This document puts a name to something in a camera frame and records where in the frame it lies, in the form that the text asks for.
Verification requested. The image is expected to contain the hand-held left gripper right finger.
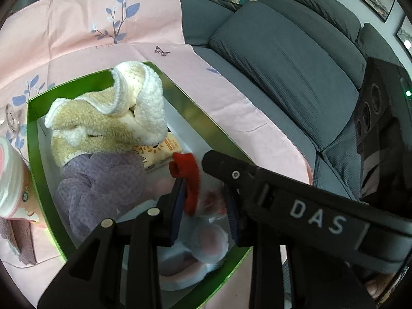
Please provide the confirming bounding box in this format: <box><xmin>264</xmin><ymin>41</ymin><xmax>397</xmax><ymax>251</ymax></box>
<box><xmin>224</xmin><ymin>187</ymin><xmax>376</xmax><ymax>309</ymax></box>

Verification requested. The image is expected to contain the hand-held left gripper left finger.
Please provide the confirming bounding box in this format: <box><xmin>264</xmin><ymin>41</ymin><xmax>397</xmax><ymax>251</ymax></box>
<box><xmin>37</xmin><ymin>177</ymin><xmax>187</xmax><ymax>309</ymax></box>

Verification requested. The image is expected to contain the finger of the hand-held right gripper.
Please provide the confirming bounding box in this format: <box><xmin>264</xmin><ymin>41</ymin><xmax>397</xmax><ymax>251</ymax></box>
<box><xmin>202</xmin><ymin>149</ymin><xmax>270</xmax><ymax>198</ymax></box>

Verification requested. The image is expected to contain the blue pink plush slipper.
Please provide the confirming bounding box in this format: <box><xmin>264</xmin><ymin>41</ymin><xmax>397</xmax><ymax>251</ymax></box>
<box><xmin>116</xmin><ymin>200</ymin><xmax>230</xmax><ymax>292</ymax></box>

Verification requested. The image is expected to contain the red and white sock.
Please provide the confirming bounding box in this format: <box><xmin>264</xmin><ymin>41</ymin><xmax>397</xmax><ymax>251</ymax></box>
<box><xmin>168</xmin><ymin>152</ymin><xmax>228</xmax><ymax>220</ymax></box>

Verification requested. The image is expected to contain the yellow tissue packet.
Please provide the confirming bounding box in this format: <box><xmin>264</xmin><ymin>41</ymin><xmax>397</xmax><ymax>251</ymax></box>
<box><xmin>132</xmin><ymin>132</ymin><xmax>184</xmax><ymax>173</ymax></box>

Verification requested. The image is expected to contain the lavender waffle cloth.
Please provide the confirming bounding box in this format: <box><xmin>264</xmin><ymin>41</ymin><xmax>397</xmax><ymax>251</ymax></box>
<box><xmin>57</xmin><ymin>153</ymin><xmax>152</xmax><ymax>249</ymax></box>

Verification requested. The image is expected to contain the cream fleece towel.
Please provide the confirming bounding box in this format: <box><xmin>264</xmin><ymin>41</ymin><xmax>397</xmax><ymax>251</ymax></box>
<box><xmin>44</xmin><ymin>61</ymin><xmax>168</xmax><ymax>168</ymax></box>

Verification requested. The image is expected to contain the green cardboard box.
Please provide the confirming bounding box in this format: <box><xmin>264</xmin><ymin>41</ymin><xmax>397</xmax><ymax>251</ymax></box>
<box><xmin>27</xmin><ymin>61</ymin><xmax>259</xmax><ymax>309</ymax></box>

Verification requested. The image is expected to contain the person's right hand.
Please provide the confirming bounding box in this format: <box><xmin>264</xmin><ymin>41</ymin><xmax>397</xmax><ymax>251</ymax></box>
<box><xmin>365</xmin><ymin>272</ymin><xmax>399</xmax><ymax>300</ymax></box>

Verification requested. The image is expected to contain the grey sofa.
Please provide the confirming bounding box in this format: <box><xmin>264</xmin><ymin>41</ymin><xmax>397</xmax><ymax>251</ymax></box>
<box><xmin>175</xmin><ymin>0</ymin><xmax>412</xmax><ymax>207</ymax></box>

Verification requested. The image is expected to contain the mauve knitted cloth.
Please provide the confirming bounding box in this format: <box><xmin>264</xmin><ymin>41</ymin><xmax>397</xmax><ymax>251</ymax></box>
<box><xmin>0</xmin><ymin>217</ymin><xmax>38</xmax><ymax>267</ymax></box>

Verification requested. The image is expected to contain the small glass jar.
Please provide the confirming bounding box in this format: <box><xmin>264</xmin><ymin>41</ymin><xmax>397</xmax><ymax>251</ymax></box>
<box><xmin>3</xmin><ymin>104</ymin><xmax>21</xmax><ymax>133</ymax></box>

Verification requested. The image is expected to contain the small framed picture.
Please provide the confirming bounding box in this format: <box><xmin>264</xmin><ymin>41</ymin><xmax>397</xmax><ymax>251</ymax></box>
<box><xmin>396</xmin><ymin>16</ymin><xmax>412</xmax><ymax>51</ymax></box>

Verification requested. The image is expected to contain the pink printed bedsheet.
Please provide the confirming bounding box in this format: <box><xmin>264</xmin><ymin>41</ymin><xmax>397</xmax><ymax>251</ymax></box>
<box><xmin>0</xmin><ymin>0</ymin><xmax>315</xmax><ymax>309</ymax></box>

